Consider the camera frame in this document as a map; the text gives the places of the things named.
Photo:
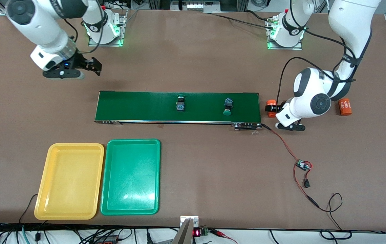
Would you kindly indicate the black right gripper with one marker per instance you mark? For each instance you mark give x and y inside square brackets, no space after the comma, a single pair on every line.
[81,63]

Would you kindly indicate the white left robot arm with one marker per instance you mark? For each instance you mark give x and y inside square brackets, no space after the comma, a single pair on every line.
[315,88]

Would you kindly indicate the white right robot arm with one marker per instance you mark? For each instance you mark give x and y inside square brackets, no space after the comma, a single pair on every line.
[40,27]

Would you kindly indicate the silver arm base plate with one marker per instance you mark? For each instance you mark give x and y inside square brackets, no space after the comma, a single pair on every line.
[284,48]
[105,44]

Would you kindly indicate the aluminium frame rack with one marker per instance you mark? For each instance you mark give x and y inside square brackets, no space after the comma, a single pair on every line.
[176,5]

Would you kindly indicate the red clip lead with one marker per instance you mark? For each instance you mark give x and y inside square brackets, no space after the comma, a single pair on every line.
[218,232]

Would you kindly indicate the small green controller board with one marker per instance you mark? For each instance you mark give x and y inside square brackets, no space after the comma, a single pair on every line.
[303,165]

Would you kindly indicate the yellow plastic tray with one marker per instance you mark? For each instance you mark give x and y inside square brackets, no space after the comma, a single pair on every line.
[67,183]

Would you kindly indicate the orange power strip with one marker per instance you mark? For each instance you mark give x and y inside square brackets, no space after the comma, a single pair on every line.
[106,240]

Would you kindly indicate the green belt conveyor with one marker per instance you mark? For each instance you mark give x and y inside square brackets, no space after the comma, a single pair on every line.
[145,106]

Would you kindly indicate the orange cylinder marked 4680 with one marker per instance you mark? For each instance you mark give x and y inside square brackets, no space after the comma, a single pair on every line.
[272,115]
[345,107]

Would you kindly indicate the grey metal pole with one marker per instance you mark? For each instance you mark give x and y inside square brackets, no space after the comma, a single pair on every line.
[184,234]

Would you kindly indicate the green plastic tray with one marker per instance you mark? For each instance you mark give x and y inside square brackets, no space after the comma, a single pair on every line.
[130,176]

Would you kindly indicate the green mushroom push button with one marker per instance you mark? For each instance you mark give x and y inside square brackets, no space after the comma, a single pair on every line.
[180,105]
[227,105]

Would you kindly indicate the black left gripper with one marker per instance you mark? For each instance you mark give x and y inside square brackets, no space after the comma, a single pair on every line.
[275,108]

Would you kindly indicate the black inline connector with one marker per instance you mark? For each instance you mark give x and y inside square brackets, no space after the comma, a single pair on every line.
[306,184]

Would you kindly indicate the red LED display module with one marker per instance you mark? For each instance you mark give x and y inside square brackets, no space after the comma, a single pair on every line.
[199,232]

